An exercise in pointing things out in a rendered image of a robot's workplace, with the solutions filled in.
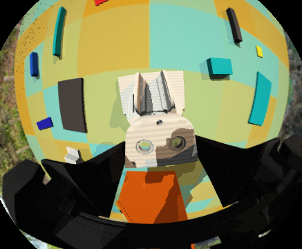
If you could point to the black long rectangular bar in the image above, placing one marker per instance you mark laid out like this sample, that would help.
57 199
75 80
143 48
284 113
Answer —
236 32

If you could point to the black flat rectangular plate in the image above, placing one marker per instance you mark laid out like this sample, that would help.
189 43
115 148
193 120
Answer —
71 104

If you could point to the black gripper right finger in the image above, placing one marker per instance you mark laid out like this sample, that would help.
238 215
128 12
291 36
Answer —
229 167

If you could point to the teal flat plate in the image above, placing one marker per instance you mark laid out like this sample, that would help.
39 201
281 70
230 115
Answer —
262 98

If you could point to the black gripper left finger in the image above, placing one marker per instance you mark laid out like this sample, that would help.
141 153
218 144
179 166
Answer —
96 180

